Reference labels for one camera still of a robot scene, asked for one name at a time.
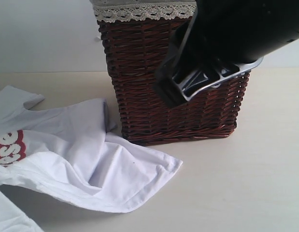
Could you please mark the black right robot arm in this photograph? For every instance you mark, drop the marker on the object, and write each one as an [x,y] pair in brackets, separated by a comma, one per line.
[223,40]

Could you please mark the dark brown wicker basket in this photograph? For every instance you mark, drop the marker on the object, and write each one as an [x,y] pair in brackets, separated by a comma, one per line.
[133,51]

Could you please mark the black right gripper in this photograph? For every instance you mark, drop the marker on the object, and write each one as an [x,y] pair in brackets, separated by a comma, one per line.
[191,67]

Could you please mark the white t-shirt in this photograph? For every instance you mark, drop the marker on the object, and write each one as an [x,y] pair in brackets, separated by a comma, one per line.
[71,154]

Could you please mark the white lace crochet cloth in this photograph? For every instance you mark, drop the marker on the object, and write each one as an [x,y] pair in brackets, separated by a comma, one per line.
[139,10]

